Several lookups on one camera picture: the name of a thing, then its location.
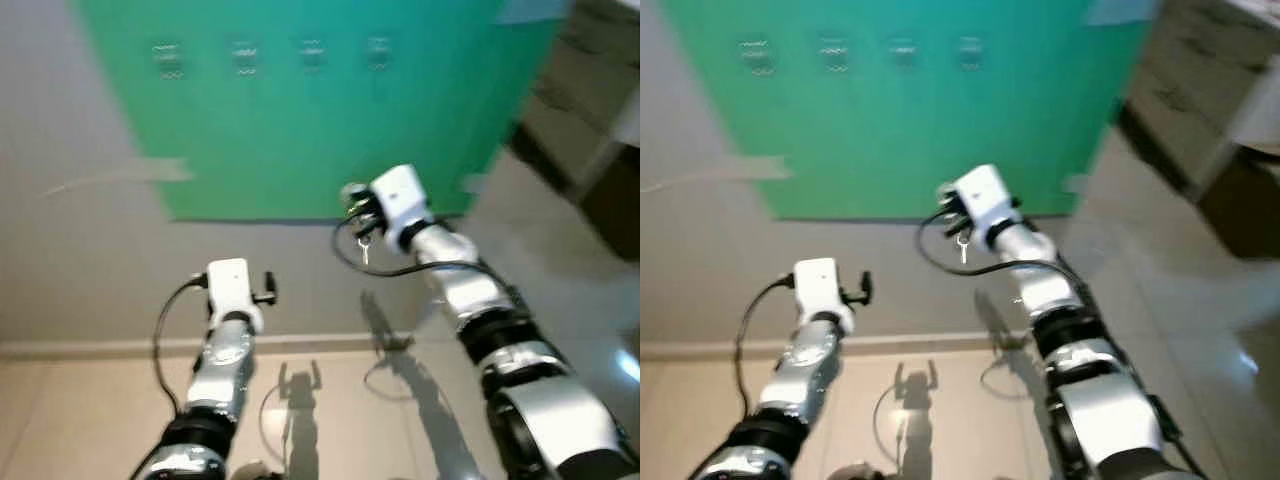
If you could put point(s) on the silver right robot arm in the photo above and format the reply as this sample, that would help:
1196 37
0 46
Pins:
1110 410
540 400

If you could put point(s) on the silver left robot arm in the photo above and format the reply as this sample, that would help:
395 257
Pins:
225 370
810 370

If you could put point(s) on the short clear tape piece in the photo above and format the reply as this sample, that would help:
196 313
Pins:
1125 12
1077 185
476 184
535 12

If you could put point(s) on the long clear tape strip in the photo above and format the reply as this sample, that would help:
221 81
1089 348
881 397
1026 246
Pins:
150 170
745 168

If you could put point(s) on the dark wooden cabinet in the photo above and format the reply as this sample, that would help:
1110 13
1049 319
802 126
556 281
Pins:
610 200
1235 210

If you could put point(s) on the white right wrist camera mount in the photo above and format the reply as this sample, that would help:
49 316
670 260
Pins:
400 195
985 195

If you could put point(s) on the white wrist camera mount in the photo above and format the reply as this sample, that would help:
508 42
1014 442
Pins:
230 285
985 195
820 285
400 195

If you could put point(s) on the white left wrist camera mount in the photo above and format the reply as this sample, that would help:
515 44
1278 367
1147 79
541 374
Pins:
820 285
230 285

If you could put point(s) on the green wall board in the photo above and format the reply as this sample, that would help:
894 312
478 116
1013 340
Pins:
280 130
880 130

